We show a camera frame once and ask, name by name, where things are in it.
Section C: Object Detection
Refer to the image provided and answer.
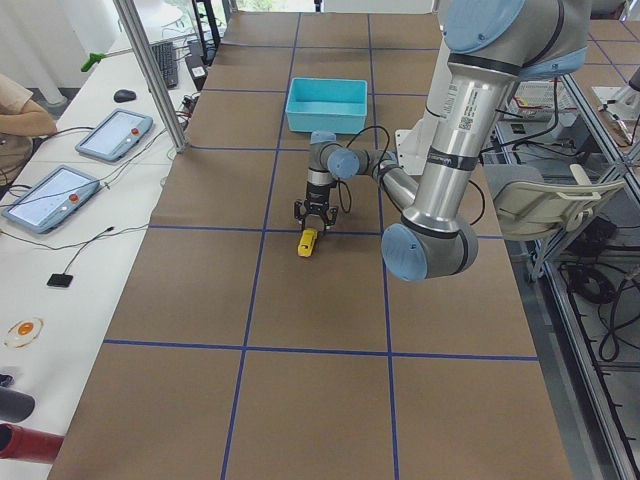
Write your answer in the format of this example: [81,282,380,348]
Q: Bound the light blue plastic bin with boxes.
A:
[285,77,368,134]

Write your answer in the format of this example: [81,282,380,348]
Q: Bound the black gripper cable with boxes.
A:
[335,124,396,215]

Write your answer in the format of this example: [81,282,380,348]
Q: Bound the beige plastic chair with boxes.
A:
[483,163,626,281]

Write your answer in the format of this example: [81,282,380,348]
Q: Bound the black computer mouse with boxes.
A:
[113,89,137,103]

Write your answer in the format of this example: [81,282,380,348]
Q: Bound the black cylinder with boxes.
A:
[0,387,35,423]

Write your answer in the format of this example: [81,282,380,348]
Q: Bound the seated person in beige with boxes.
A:
[1,74,57,196]

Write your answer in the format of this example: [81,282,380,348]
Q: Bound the aluminium frame post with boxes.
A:
[113,0,187,153]

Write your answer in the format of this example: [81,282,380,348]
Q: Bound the red cylinder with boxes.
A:
[1,423,64,464]

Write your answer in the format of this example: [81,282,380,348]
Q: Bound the orange emergency stop button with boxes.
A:
[3,317,44,348]

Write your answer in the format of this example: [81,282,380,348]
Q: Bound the black keyboard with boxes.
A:
[150,41,179,89]

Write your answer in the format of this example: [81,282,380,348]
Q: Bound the small black puck device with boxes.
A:
[46,273,73,288]

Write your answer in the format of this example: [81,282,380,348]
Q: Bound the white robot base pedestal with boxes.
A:
[395,105,440,176]

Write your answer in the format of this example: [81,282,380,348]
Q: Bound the teach pendant tablet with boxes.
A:
[1,165,100,234]
[75,108,153,162]

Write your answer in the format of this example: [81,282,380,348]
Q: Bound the upper teach pendant tablet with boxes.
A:
[75,108,153,162]

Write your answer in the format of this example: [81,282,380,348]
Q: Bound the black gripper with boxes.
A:
[293,182,338,234]

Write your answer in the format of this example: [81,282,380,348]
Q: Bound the yellow beetle toy car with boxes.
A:
[297,228,318,258]

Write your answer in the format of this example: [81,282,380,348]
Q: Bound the green handled tool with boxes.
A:
[81,52,107,73]

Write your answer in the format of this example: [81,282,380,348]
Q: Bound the lower teach pendant tablet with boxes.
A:
[1,165,100,234]

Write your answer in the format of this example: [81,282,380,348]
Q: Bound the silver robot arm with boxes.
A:
[294,0,592,281]

